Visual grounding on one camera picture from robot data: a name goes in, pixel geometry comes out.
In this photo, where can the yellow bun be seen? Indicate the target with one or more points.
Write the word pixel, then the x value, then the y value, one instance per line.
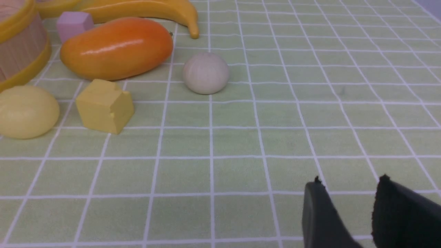
pixel 27 112

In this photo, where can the bamboo steamer tray yellow rim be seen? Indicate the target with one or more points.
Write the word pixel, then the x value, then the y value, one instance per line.
pixel 25 46

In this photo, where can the orange plastic mango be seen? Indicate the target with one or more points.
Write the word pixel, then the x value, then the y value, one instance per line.
pixel 118 49

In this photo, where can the pink foam cube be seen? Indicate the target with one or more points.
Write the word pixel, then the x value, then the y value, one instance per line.
pixel 71 23

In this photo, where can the white bun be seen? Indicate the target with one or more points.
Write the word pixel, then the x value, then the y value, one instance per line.
pixel 206 73

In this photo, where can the yellow plastic banana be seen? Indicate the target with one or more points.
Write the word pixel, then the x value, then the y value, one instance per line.
pixel 102 11

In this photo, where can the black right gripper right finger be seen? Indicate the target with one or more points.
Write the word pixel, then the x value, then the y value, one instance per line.
pixel 402 218

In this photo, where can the yellow foam cube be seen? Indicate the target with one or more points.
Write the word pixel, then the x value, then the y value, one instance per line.
pixel 104 106

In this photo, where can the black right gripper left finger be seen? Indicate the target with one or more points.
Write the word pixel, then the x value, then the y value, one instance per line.
pixel 322 226

